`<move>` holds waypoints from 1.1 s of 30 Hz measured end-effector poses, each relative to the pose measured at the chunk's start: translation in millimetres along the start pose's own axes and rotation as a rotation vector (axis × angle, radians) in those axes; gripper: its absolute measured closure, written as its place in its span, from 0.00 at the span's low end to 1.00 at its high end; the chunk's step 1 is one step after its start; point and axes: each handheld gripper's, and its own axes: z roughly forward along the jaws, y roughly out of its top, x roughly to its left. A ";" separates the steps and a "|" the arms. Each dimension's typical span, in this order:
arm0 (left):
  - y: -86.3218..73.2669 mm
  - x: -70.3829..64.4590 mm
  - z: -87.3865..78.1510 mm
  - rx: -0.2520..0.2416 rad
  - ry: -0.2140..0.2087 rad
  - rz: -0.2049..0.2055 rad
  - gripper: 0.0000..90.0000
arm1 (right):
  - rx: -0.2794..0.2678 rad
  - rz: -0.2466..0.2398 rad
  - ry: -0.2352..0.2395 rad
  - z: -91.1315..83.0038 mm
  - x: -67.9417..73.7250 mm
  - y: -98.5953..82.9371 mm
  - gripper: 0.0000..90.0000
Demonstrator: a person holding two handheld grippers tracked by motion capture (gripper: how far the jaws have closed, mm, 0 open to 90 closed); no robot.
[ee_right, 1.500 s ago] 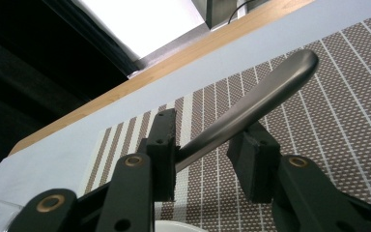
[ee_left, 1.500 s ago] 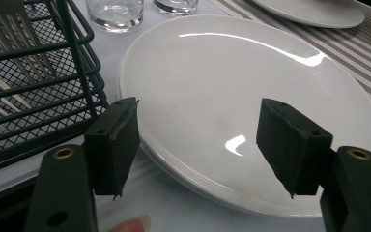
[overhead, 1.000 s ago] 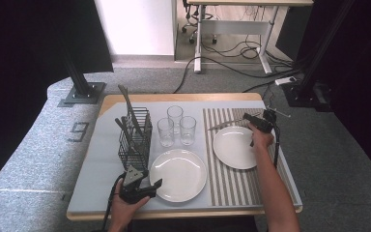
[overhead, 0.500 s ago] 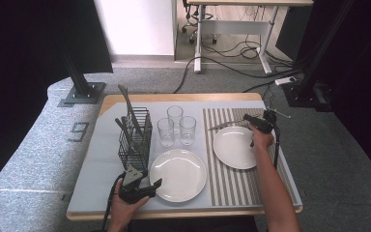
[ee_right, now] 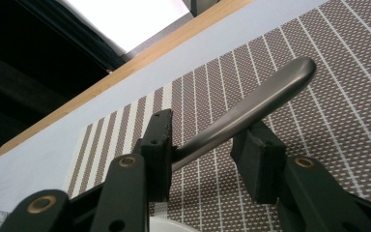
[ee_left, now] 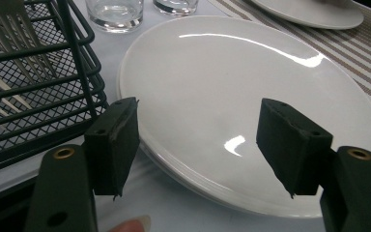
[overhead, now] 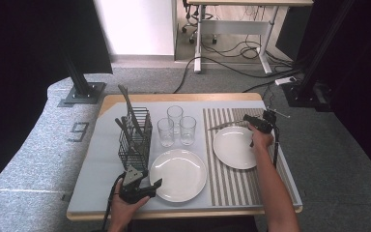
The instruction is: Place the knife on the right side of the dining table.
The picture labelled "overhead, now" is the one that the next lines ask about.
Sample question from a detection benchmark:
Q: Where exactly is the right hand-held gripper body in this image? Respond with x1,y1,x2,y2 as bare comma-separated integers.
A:
250,107,292,134

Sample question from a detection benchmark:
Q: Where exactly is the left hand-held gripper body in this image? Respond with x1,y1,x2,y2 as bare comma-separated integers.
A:
119,163,157,205

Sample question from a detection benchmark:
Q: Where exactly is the black wire cutlery basket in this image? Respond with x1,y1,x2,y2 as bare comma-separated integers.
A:
118,106,154,173

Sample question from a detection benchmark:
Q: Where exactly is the silver table knife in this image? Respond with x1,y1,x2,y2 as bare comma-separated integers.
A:
207,119,250,131

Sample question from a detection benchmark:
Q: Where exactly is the white plate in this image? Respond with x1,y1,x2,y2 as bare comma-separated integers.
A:
149,148,208,204
212,125,260,171

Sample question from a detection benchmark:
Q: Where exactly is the silver fork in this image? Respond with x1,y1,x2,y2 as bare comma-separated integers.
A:
142,110,153,134

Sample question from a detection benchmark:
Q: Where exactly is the clear drinking glass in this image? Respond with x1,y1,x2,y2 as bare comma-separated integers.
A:
179,115,197,147
166,104,185,134
157,117,175,148

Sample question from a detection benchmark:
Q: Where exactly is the person's right hand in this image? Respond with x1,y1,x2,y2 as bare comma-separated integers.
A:
249,124,275,155

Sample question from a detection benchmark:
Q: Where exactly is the person's left hand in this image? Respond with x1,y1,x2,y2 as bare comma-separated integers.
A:
107,180,152,225

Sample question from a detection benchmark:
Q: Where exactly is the white power strip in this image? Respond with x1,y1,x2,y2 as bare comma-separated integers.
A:
274,75,298,87

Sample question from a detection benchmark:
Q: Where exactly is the black metal stand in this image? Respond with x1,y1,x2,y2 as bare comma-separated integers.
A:
57,47,107,105
283,0,357,112

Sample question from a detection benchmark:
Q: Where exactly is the grey striped placemat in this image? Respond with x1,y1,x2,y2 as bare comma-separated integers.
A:
202,107,300,207

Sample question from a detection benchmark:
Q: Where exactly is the black office chair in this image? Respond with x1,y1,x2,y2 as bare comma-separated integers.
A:
181,0,218,45

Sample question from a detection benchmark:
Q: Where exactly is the white partition panel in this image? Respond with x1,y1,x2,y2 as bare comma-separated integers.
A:
95,0,178,61

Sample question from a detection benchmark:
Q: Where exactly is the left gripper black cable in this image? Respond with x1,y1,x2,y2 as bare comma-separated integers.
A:
100,172,127,231

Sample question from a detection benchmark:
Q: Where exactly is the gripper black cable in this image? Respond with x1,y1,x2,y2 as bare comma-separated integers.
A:
100,172,127,231
270,124,281,170

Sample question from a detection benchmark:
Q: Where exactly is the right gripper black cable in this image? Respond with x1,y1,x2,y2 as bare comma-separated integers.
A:
270,124,281,170

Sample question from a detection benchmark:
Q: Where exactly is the tangle of black cables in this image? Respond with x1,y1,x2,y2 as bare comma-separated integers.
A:
201,32,296,71

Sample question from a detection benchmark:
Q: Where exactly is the long black floor cable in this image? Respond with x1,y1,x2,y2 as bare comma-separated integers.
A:
173,56,303,95

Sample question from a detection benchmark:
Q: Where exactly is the white desk with metal frame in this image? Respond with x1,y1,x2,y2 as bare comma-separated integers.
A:
185,0,314,75

